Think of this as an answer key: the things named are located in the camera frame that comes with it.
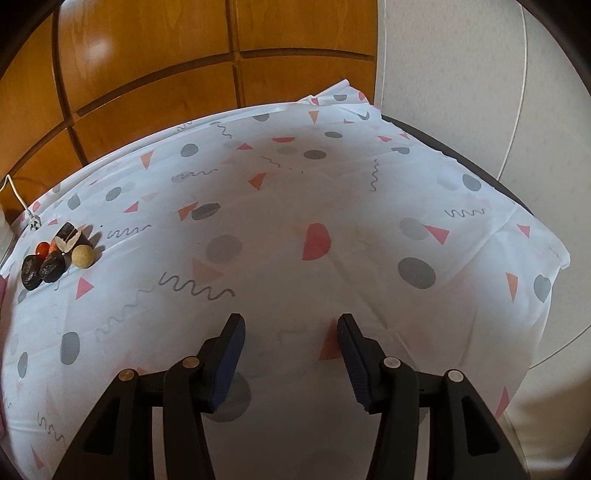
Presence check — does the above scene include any dark brown lumpy fruit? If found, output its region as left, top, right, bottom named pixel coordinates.
left=21, top=255, right=44, bottom=291
left=39, top=251, right=70, bottom=284

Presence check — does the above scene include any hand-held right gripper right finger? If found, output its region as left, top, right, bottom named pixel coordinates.
left=337, top=313, right=532, bottom=480

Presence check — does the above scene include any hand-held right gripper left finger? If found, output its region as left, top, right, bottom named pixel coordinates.
left=52, top=313, right=246, bottom=480

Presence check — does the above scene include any white power cable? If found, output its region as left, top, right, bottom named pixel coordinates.
left=4, top=174, right=36, bottom=219

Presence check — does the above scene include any small beige potato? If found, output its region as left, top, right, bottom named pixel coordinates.
left=71, top=244, right=97, bottom=270

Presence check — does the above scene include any dark sugarcane piece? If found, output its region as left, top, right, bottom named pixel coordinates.
left=52, top=222, right=93, bottom=253

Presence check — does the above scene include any white patterned tablecloth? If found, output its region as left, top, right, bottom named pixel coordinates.
left=0, top=79, right=571, bottom=480

